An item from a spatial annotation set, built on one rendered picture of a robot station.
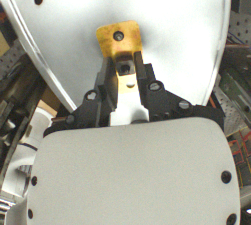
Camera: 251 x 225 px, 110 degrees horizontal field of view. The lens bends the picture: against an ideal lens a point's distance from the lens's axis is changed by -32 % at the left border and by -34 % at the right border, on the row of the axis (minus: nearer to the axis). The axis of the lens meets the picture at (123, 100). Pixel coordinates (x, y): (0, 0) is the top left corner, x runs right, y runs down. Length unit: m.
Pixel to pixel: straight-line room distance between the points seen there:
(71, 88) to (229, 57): 0.24
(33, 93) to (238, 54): 0.33
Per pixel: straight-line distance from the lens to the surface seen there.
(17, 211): 0.56
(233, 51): 0.26
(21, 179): 0.61
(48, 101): 0.65
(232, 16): 0.57
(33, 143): 0.63
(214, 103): 0.34
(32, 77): 0.20
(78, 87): 0.17
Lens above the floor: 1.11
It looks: 41 degrees down
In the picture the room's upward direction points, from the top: 180 degrees counter-clockwise
